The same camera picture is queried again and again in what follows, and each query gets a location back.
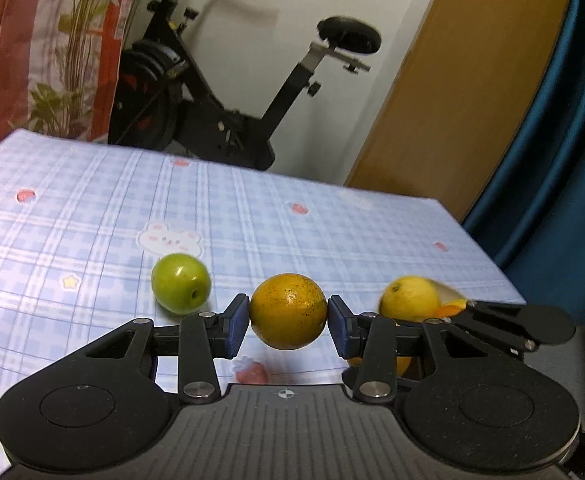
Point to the blue curtain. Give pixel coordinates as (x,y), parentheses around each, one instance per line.
(562,160)

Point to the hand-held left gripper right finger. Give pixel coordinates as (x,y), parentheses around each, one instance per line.
(337,328)

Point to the bright orange mandarin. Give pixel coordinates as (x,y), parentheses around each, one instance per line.
(450,309)

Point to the speckled orange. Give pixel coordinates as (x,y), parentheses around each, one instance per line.
(288,310)

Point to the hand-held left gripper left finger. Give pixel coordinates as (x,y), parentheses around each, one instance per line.
(237,325)

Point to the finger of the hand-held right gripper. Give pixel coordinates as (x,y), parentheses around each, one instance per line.
(532,322)

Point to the wooden door panel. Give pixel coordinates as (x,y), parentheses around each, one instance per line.
(447,110)

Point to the green jujube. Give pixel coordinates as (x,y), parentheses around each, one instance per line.
(181,284)

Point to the cream round plate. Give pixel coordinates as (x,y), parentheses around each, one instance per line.
(450,291)

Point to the yellow lemon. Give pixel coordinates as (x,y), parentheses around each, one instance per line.
(410,297)

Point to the blue checked tablecloth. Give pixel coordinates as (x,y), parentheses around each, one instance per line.
(97,210)

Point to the black exercise bike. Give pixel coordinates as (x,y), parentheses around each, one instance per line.
(197,110)

